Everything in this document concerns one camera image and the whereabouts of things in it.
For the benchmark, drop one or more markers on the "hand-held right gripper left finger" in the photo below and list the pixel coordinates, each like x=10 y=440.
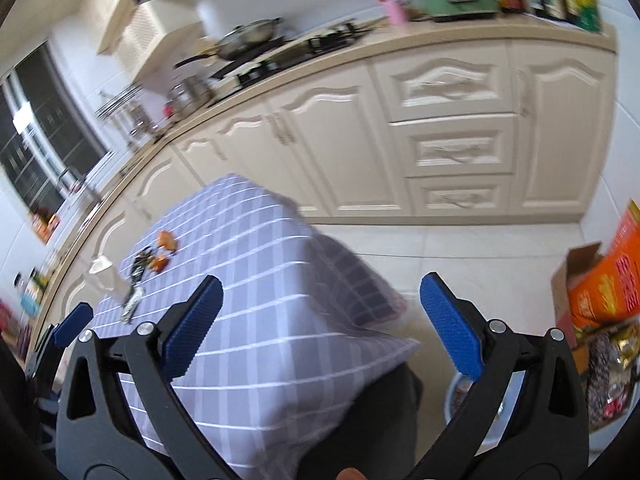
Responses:
x=192 y=330

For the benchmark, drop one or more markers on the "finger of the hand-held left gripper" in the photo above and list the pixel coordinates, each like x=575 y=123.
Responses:
x=72 y=324

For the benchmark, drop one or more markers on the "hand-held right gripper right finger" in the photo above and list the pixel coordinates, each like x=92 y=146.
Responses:
x=452 y=327

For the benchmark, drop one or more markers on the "white paper bag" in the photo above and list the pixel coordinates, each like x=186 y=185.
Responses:
x=107 y=277

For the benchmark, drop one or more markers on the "white trash bin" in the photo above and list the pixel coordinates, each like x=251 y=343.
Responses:
x=459 y=386

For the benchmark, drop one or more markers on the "clear wrapper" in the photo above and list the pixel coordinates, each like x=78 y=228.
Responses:
x=131 y=304

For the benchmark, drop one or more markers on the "orange peel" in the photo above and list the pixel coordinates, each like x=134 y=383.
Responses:
x=160 y=263
x=167 y=241

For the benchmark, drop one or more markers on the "dark snack wrapper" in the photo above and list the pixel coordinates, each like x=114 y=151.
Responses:
x=139 y=265

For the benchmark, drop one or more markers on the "person's right hand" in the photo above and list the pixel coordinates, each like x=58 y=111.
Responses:
x=351 y=473

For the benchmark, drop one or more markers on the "blue checked tablecloth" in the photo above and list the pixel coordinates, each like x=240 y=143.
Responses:
x=250 y=260

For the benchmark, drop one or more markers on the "orange detergent bottle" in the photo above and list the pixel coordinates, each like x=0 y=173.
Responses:
x=44 y=226

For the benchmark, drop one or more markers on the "cardboard box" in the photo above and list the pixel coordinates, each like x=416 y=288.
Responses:
x=575 y=280

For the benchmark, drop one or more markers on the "orange package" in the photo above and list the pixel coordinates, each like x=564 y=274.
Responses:
x=612 y=285

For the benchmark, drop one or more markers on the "gold and dark packages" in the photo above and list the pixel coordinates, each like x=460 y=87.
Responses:
x=612 y=375

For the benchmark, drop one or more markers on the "dark sliding window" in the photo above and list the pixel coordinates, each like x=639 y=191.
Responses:
x=45 y=140

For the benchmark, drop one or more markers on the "cream base cabinets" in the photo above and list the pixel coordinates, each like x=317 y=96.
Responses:
x=450 y=125

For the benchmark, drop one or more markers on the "red container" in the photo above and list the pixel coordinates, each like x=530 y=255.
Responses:
x=170 y=109

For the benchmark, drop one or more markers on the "steel stock pot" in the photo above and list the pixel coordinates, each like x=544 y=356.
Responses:
x=190 y=92

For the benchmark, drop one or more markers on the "steel wok with lid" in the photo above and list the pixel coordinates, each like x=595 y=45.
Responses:
x=245 y=37

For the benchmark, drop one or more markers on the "black gas stove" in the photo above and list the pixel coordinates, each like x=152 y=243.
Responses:
x=310 y=45

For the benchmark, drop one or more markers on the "pink cup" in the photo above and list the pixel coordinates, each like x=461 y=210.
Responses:
x=396 y=13

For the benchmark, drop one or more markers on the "wall utensil rack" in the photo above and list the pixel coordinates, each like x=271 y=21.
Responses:
x=117 y=101

